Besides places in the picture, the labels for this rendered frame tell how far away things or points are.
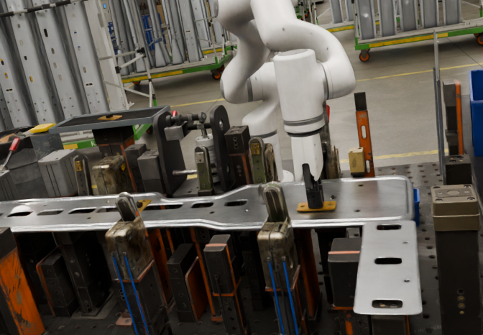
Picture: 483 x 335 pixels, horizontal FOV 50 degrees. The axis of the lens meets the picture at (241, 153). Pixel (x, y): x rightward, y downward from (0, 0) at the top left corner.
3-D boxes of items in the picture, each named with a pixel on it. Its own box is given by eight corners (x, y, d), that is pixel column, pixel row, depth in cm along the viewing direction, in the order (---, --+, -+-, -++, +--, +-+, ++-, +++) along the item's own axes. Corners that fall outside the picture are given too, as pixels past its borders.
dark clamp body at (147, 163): (157, 279, 156) (125, 162, 144) (174, 256, 168) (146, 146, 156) (190, 279, 153) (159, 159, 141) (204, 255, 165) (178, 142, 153)
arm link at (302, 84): (321, 105, 111) (279, 114, 110) (313, 44, 106) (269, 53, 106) (332, 114, 103) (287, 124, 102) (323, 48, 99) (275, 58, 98)
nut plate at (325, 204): (296, 211, 113) (295, 206, 112) (299, 203, 116) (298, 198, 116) (335, 209, 110) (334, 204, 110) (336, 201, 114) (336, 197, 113)
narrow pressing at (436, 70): (444, 206, 103) (433, 36, 93) (440, 183, 114) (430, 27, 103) (448, 206, 103) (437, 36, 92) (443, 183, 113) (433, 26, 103)
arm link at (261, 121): (241, 131, 185) (231, 65, 177) (291, 122, 186) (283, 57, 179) (246, 141, 174) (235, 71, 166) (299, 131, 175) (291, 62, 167)
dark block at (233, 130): (251, 268, 152) (223, 134, 138) (256, 256, 158) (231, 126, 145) (267, 268, 150) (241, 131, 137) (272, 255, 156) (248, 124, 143)
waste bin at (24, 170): (-7, 239, 392) (-40, 149, 369) (33, 207, 441) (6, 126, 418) (52, 233, 380) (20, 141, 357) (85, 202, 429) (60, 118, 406)
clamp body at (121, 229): (131, 369, 120) (90, 238, 109) (152, 333, 131) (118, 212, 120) (166, 371, 117) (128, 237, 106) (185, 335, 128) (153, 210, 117)
